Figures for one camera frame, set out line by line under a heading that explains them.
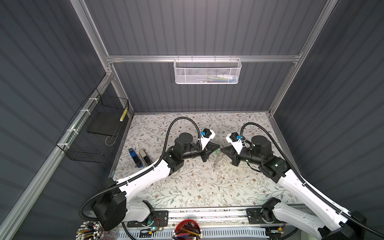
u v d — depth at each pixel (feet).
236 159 2.02
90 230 1.92
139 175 1.55
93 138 2.41
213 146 2.18
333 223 1.28
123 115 2.66
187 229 2.19
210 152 2.06
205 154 2.07
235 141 1.97
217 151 2.31
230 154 2.17
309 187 1.49
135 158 3.12
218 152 2.33
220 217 2.47
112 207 1.32
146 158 2.99
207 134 1.97
